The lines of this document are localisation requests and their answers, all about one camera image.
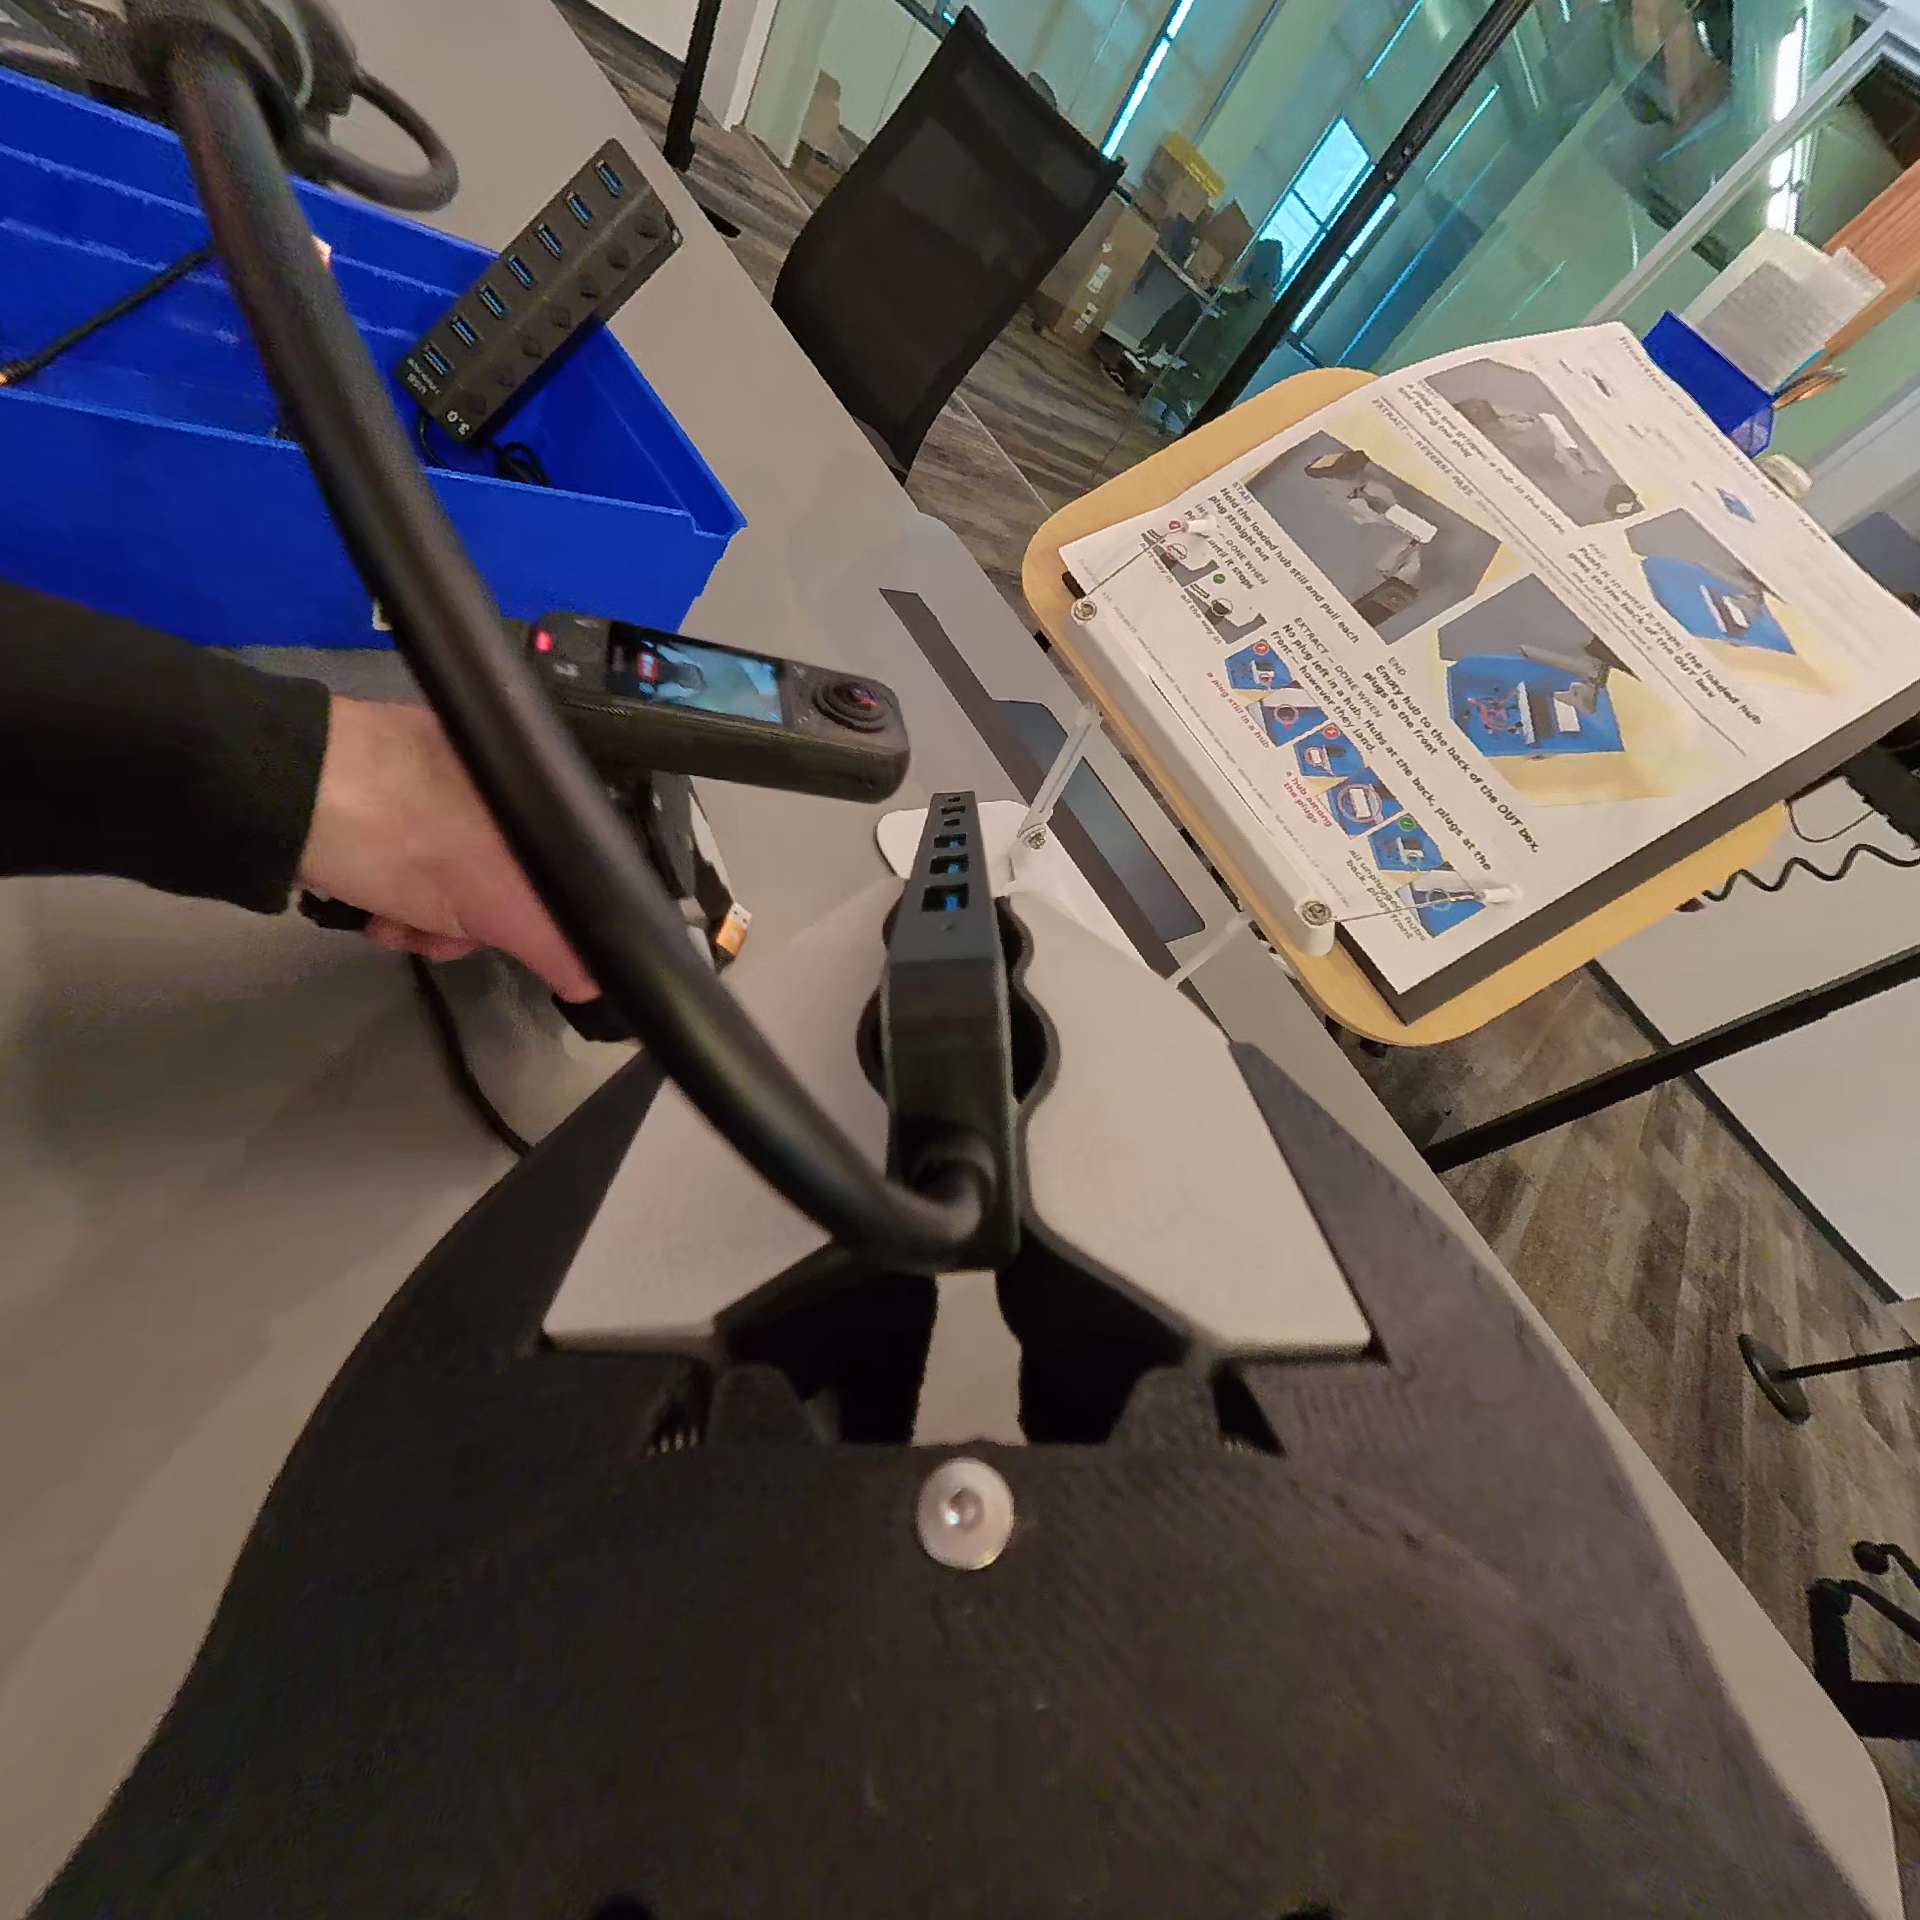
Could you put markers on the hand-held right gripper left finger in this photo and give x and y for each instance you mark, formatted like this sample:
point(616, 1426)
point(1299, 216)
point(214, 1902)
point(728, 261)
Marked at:
point(707, 1199)

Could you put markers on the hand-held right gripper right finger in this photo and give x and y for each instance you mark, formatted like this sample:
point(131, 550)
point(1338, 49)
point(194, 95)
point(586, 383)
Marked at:
point(1201, 1187)

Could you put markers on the blue plastic bin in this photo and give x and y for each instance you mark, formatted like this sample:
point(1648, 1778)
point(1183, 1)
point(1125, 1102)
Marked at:
point(598, 538)

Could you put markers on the person's left forearm black sleeve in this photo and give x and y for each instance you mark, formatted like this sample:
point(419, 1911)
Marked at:
point(152, 749)

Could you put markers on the black seven-port usb hub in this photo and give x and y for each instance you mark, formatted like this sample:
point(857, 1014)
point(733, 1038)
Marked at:
point(598, 240)

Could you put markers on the person's left hand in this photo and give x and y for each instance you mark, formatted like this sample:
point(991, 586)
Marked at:
point(407, 840)

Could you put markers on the instruction sheet on clipboard stand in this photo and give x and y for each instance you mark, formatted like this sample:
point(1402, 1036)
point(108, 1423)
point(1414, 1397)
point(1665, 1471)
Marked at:
point(1142, 480)

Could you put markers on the black mesh office chair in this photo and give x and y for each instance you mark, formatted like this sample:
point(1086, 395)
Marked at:
point(931, 226)

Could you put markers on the brown cardboard box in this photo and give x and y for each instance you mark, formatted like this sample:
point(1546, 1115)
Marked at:
point(1089, 279)

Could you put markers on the black floor stand base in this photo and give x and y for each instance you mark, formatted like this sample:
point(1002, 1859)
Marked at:
point(1777, 1389)

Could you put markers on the printed instruction sheet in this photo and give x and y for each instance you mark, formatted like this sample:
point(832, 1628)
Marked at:
point(1500, 630)

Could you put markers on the black plastic object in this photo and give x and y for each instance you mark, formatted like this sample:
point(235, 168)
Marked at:
point(1869, 1633)

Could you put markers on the small blue bin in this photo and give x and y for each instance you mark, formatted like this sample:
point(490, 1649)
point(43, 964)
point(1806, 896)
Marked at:
point(1708, 383)

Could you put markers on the black desk frame bar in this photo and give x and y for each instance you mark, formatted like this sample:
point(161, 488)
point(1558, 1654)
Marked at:
point(1652, 1071)

